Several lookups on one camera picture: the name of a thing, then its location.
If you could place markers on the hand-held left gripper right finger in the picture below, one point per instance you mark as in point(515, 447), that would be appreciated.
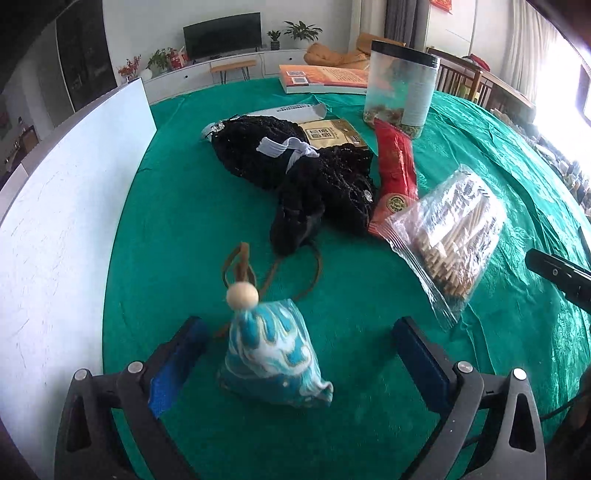
point(420, 364)

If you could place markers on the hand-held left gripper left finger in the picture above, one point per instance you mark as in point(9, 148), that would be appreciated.
point(178, 369)

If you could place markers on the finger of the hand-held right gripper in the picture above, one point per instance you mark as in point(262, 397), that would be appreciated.
point(558, 274)

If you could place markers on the blue patterned sachet pouch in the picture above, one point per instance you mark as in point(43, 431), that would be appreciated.
point(268, 350)

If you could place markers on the white board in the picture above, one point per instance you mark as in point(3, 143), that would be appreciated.
point(55, 230)

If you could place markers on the black lace garment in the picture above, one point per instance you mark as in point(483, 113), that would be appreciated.
point(332, 184)

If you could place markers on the tan tissue packet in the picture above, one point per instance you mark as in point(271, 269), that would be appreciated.
point(332, 134)

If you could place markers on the clear bag of wooden sticks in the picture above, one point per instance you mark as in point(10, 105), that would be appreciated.
point(457, 230)

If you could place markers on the green satin tablecloth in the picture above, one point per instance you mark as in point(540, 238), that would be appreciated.
point(184, 230)

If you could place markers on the red foil packet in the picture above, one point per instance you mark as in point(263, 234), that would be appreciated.
point(395, 170)

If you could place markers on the dark wooden chair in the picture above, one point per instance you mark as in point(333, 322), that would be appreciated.
point(455, 76)

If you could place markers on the white sheer curtain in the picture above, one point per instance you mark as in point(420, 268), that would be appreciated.
point(531, 46)

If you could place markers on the clear jar with black lid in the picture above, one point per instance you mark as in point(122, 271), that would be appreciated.
point(401, 83)

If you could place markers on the white television cabinet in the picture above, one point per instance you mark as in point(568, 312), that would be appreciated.
point(194, 76)

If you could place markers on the grey curtain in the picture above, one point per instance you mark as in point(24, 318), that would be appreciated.
point(406, 21)

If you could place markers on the white round vase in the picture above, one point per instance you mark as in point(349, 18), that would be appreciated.
point(146, 74)

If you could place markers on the orange book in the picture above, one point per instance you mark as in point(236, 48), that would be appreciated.
point(323, 78)

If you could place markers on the red flowers in vase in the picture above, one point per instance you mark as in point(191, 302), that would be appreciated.
point(129, 69)

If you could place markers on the wooden stool with hairpin legs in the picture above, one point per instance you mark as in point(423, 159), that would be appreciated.
point(233, 64)

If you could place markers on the green leafy plant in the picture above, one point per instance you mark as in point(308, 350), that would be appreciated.
point(159, 60)

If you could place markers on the red gift bag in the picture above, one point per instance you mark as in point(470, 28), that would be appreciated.
point(178, 57)

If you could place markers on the orange lounge chair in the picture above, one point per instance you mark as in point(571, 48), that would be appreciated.
point(332, 55)

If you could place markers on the dark glass display cabinet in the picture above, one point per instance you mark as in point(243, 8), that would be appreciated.
point(87, 50)

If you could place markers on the black television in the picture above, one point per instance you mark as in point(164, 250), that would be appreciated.
point(221, 34)

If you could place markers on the small potted plant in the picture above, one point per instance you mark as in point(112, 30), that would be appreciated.
point(274, 39)

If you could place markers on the large green potted plant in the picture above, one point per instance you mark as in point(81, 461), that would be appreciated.
point(302, 31)

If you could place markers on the red wall hanging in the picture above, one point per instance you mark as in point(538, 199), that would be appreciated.
point(442, 3)

